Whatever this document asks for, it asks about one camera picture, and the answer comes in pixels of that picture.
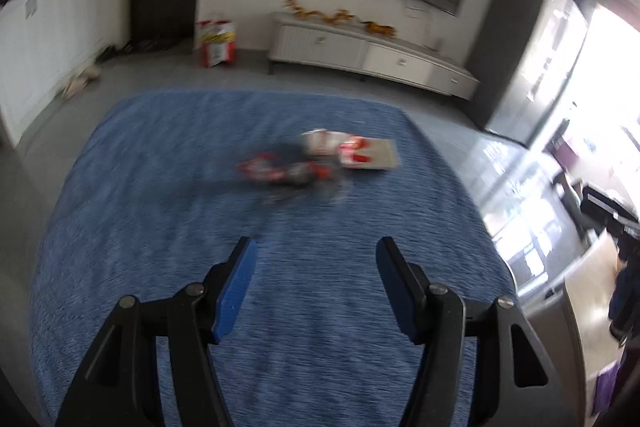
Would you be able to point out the blue fuzzy blanket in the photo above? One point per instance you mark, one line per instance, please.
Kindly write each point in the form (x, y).
(175, 187)

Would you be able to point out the clear plastic wrapper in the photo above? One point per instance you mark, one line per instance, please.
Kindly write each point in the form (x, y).
(320, 189)

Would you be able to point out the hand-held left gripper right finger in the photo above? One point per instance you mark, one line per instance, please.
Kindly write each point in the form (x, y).
(400, 297)

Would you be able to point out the red yellow gift bag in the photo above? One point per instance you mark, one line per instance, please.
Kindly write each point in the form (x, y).
(217, 44)

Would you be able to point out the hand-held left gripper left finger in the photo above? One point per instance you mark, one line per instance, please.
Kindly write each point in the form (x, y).
(232, 297)

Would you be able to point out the white television stand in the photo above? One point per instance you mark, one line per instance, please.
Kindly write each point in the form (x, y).
(350, 52)

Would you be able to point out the gold dragon figurine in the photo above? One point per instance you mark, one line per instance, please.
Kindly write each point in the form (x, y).
(302, 9)
(340, 17)

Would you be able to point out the row of dark shoes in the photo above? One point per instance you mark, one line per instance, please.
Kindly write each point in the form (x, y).
(135, 48)

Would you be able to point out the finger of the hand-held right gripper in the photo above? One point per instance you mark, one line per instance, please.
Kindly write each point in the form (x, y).
(607, 207)

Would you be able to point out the red snack wrapper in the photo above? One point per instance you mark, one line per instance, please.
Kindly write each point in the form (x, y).
(270, 169)

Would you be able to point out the white base cabinet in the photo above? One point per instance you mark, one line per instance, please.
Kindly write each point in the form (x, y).
(45, 47)

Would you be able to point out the grey refrigerator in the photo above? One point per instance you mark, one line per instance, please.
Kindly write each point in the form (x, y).
(515, 52)

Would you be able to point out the purple cloth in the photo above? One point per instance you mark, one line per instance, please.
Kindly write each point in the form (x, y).
(607, 387)

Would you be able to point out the person's dark trousers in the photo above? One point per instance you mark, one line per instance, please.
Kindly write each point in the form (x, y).
(627, 302)

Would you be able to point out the gold tiger figurine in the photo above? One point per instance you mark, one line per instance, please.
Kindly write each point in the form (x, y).
(380, 29)

